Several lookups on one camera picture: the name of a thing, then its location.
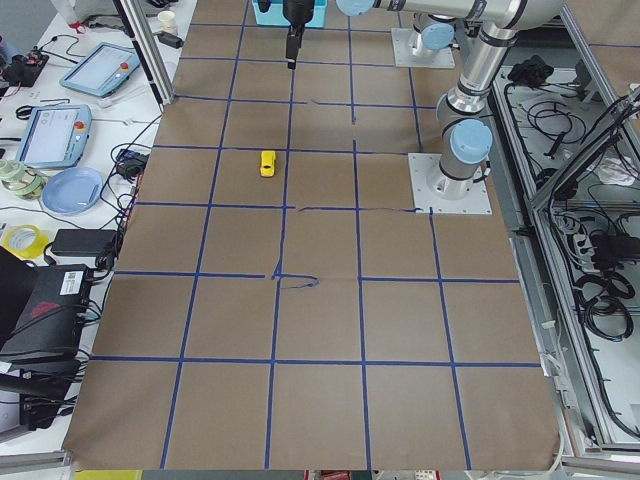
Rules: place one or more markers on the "teach pendant near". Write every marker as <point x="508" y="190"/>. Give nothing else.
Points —
<point x="55" y="136"/>

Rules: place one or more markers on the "green tape rolls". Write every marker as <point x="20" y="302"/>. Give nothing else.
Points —
<point x="23" y="181"/>

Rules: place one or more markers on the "yellow beetle toy car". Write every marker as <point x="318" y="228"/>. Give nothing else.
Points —
<point x="267" y="167"/>

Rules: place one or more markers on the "black power adapter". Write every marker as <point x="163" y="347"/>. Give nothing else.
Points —
<point x="82" y="242"/>

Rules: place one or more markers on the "teal plastic storage bin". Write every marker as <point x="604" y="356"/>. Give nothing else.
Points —
<point x="273" y="13"/>

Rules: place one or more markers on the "teach pendant far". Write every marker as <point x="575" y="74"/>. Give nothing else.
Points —
<point x="102" y="71"/>

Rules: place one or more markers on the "yellow tape roll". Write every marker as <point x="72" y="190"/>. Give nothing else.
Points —
<point x="25" y="241"/>

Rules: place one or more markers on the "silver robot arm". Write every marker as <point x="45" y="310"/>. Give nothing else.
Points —
<point x="467" y="141"/>
<point x="432" y="33"/>

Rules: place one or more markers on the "light blue plate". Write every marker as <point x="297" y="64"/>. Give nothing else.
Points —
<point x="72" y="191"/>

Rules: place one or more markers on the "teach pendant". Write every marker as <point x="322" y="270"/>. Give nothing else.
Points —
<point x="102" y="71"/>
<point x="55" y="136"/>

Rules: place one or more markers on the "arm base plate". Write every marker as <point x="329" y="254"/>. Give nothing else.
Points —
<point x="434" y="192"/>
<point x="403" y="57"/>

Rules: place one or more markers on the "aluminium frame post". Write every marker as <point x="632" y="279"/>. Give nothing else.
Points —
<point x="137" y="28"/>

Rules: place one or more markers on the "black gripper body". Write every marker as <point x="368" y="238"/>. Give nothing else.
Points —
<point x="298" y="11"/>

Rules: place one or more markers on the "white paper cup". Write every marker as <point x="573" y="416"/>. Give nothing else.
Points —
<point x="168" y="23"/>

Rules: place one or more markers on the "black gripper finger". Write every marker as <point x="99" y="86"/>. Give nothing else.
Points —
<point x="292" y="48"/>

